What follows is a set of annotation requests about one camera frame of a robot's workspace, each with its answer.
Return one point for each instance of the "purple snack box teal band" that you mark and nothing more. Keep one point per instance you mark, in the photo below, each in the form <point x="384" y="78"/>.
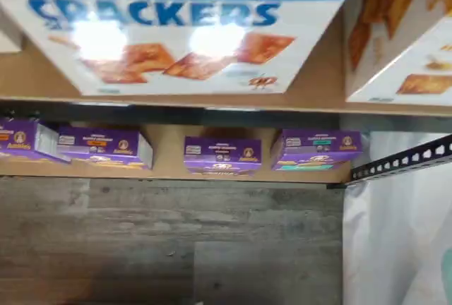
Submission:
<point x="314" y="149"/>

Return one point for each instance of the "yellow white pretzel crackers box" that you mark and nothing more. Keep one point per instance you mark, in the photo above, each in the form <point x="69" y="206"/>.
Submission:
<point x="399" y="36"/>

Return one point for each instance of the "blue white pretzel crackers box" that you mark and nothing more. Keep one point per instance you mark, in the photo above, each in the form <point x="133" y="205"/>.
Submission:
<point x="183" y="36"/>

